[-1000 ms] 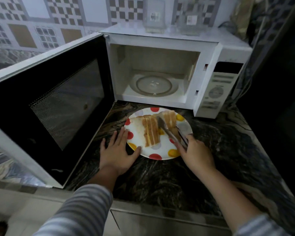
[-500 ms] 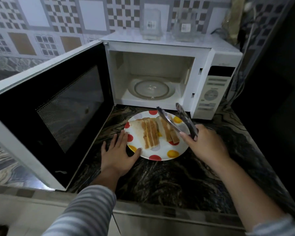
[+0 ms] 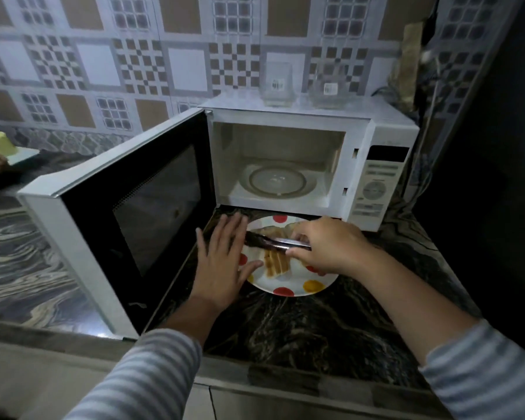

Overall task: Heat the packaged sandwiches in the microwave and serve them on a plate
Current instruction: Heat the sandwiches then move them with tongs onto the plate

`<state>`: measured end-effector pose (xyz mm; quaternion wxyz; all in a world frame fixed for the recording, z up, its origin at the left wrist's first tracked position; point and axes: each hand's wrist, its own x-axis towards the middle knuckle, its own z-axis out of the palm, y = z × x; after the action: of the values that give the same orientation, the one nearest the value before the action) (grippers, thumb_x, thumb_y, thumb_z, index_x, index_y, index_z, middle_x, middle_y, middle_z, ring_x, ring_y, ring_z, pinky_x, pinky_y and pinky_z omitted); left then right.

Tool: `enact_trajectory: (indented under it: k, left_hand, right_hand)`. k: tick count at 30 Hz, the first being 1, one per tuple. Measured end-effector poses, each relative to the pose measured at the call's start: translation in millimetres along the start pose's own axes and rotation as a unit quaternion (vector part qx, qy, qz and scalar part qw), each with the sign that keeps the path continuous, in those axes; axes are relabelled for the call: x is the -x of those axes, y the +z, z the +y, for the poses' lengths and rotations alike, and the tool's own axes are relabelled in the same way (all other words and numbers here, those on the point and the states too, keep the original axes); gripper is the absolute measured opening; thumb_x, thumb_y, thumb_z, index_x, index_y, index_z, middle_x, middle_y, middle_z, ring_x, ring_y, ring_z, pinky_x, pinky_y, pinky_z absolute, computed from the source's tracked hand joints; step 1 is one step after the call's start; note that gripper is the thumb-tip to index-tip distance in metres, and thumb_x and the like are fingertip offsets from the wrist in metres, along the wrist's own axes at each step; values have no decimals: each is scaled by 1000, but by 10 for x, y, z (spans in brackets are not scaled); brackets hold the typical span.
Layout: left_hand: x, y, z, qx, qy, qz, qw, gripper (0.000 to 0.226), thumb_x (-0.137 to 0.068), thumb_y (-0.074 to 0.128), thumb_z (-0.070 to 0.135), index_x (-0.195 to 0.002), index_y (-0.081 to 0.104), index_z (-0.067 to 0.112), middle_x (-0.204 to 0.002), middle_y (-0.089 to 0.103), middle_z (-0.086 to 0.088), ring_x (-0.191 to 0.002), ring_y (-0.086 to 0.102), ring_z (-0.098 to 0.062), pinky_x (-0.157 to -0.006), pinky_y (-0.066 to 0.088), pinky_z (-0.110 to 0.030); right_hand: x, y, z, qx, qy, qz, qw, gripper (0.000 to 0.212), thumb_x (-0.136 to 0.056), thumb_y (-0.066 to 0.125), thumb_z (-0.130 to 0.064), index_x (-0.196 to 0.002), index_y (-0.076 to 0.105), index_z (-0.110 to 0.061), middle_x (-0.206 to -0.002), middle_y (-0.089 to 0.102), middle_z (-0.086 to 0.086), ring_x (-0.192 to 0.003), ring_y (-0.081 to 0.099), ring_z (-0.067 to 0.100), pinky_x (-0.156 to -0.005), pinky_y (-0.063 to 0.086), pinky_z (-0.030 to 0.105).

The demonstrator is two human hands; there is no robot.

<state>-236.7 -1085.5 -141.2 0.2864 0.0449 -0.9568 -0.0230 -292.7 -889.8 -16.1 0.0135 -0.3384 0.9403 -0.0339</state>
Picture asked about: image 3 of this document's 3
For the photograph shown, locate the person's right hand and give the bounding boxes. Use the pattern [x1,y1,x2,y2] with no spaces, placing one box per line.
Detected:
[284,216,373,277]

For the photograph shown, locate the person's left hand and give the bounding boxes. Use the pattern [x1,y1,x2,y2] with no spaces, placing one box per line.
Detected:
[195,211,263,312]

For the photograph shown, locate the metal tongs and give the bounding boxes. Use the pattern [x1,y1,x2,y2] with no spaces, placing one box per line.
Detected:
[245,231,312,253]

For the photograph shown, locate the person's right forearm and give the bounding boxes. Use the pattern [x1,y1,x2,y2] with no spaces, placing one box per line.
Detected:
[353,246,525,420]

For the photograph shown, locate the person's left forearm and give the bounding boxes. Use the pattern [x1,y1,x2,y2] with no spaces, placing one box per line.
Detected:
[63,294,229,420]

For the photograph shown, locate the toasted sandwich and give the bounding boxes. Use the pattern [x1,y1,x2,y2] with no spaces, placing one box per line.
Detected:
[255,224,299,279]

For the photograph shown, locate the white plate with coloured dots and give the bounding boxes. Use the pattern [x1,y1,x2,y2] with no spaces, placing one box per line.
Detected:
[238,215,340,298]

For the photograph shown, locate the glass microwave turntable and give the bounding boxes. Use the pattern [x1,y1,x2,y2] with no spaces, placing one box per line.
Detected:
[240,163,318,200]

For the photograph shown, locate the microwave door with black window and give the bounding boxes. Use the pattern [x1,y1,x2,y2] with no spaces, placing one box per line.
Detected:
[17,108,216,340]

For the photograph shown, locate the white microwave oven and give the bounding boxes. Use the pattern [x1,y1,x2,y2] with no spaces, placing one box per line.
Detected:
[200,92,421,234]

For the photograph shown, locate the tall clear glass container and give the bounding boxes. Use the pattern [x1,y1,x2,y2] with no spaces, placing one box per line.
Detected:
[261,61,295,106]

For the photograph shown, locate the wide clear glass container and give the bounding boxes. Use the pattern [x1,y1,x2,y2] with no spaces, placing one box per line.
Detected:
[308,66,356,110]

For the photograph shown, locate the hanging cables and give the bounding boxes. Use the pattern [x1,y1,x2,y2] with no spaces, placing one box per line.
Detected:
[400,43,445,217]

